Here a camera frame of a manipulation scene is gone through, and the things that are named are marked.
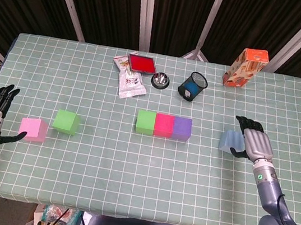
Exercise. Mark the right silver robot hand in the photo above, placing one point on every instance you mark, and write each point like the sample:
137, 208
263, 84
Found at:
258, 147

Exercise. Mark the light blue foam cube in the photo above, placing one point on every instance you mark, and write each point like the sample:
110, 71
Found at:
229, 141

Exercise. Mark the purple foam cube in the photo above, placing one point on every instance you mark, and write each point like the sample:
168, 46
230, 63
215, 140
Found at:
182, 129

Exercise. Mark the green foam cube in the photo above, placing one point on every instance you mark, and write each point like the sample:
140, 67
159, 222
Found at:
145, 123
65, 122

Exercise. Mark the magenta foam cube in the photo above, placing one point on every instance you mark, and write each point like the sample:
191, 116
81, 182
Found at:
164, 126

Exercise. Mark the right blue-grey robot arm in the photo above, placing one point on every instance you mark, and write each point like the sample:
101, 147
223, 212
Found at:
274, 215

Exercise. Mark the light pink foam cube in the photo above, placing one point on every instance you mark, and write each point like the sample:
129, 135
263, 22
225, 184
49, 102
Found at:
34, 130

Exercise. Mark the orange biscuit box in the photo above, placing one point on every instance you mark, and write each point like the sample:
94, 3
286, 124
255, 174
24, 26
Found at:
243, 69

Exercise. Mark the blue roll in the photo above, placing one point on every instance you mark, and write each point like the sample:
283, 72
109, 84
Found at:
192, 88

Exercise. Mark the black mesh pen holder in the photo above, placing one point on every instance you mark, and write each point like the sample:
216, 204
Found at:
182, 90

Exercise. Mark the plastic bag of snacks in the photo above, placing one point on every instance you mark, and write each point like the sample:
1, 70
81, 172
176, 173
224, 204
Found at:
50, 215

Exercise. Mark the silver call bell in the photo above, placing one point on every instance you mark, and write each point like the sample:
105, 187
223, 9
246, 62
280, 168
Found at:
160, 80

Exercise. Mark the green checkered tablecloth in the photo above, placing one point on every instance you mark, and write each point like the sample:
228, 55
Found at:
141, 173

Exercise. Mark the white snack bag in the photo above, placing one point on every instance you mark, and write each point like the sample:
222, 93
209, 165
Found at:
130, 85

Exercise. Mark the red ink pad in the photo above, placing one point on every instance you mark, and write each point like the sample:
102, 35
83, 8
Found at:
142, 64

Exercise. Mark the dark pleated curtain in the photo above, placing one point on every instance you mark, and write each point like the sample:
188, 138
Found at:
112, 5

